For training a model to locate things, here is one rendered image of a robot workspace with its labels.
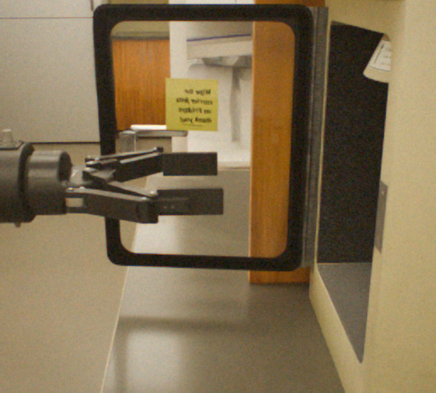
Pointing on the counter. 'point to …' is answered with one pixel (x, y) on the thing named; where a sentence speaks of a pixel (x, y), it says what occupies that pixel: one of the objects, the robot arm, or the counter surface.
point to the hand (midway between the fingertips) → (210, 180)
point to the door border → (291, 123)
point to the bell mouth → (380, 61)
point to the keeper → (381, 216)
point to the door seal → (295, 129)
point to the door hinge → (315, 133)
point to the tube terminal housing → (396, 196)
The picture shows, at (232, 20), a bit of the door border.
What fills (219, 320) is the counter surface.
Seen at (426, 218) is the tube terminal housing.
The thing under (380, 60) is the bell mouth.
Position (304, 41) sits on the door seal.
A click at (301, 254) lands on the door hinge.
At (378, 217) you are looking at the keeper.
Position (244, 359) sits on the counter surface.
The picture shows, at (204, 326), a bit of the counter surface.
